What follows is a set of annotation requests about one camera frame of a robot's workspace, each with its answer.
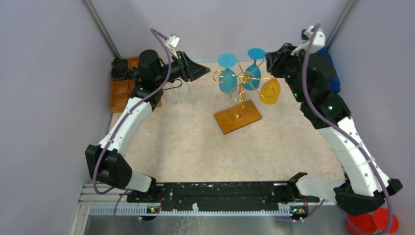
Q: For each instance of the orange compartment tray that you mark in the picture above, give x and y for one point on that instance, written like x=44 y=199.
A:
x=120 y=93

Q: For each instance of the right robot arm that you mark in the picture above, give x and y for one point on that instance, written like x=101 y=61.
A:
x=366 y=187

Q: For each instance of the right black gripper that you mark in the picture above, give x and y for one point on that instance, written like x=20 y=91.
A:
x=282 y=60

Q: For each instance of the blue plastic wine glass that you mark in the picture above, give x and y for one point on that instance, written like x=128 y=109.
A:
x=227 y=78

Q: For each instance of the blue cloth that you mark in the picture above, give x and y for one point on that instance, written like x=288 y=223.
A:
x=334 y=83

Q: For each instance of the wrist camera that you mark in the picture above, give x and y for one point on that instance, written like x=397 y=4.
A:
x=316 y=40
x=171 y=43

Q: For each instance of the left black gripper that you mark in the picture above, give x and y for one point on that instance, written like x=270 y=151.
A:
x=185 y=66

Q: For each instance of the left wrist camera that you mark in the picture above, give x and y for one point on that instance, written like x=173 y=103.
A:
x=171 y=43

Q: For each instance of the gold wire glass rack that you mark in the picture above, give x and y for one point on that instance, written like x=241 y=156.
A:
x=245 y=112

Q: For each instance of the black mounting base rail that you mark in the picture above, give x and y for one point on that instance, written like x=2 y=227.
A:
x=251 y=196

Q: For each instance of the red plastic wine glass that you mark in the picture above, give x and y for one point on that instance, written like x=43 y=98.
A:
x=368 y=223

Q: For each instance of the black parts in tray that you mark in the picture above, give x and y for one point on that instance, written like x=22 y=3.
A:
x=124 y=69

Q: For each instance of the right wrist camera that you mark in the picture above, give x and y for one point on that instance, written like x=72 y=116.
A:
x=316 y=40

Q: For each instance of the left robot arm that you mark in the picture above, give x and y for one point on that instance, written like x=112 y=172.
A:
x=106 y=160

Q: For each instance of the yellow plastic wine glass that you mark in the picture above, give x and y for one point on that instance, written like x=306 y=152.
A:
x=270 y=92

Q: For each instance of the clear ribbed wine glass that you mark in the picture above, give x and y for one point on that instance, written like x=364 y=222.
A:
x=169 y=94

